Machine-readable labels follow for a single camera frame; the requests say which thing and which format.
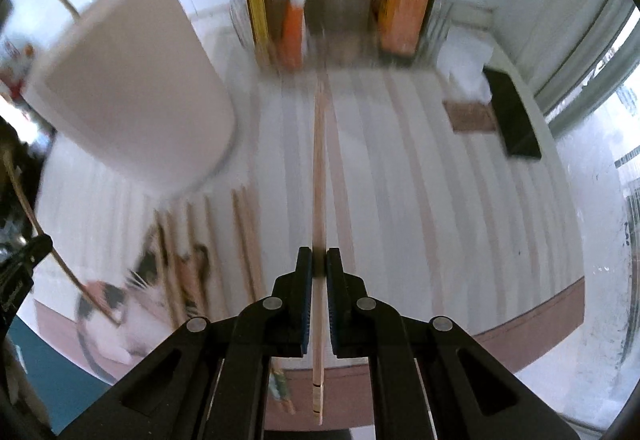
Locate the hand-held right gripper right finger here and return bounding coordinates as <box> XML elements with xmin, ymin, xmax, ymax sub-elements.
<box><xmin>325</xmin><ymin>247</ymin><xmax>582</xmax><ymax>440</ymax></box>

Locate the striped placemat with cat print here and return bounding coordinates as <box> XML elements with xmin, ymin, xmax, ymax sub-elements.
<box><xmin>32</xmin><ymin>62</ymin><xmax>587</xmax><ymax>432</ymax></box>

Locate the large orange box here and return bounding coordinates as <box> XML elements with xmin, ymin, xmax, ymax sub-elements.
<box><xmin>376</xmin><ymin>0</ymin><xmax>437</xmax><ymax>56</ymax></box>

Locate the wire rack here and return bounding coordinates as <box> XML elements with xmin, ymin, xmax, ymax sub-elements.
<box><xmin>229</xmin><ymin>0</ymin><xmax>453</xmax><ymax>68</ymax></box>

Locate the white utensil holder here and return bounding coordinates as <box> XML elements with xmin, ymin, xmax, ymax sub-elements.
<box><xmin>22</xmin><ymin>0</ymin><xmax>239</xmax><ymax>199</ymax></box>

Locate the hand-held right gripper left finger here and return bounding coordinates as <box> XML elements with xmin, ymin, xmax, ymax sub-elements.
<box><xmin>50</xmin><ymin>247</ymin><xmax>316</xmax><ymax>440</ymax></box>

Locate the brown cardboard box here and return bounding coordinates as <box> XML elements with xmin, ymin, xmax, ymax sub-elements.
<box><xmin>305</xmin><ymin>0</ymin><xmax>381</xmax><ymax>66</ymax></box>

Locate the window frame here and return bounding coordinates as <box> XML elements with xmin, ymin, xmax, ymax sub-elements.
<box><xmin>542</xmin><ymin>4</ymin><xmax>640</xmax><ymax>141</ymax></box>

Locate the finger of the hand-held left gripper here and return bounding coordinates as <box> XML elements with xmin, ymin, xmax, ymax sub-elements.
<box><xmin>17</xmin><ymin>234</ymin><xmax>54</xmax><ymax>283</ymax></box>

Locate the small orange box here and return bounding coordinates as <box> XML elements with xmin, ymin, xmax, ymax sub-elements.
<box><xmin>281</xmin><ymin>2</ymin><xmax>307</xmax><ymax>70</ymax></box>

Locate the brown coaster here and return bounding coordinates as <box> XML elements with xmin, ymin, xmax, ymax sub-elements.
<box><xmin>442</xmin><ymin>100</ymin><xmax>501</xmax><ymax>136</ymax></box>

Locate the teal cloth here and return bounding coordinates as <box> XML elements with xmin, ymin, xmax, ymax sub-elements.
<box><xmin>7</xmin><ymin>317</ymin><xmax>118</xmax><ymax>437</ymax></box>

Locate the yellow striped box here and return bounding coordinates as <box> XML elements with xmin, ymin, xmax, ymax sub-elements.
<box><xmin>243</xmin><ymin>0</ymin><xmax>275</xmax><ymax>64</ymax></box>

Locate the white tissue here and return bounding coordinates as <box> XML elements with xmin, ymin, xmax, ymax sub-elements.
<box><xmin>436</xmin><ymin>30</ymin><xmax>497</xmax><ymax>101</ymax></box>

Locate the light wooden chopstick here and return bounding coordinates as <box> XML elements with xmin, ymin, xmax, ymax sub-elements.
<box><xmin>310</xmin><ymin>70</ymin><xmax>329</xmax><ymax>424</ymax></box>

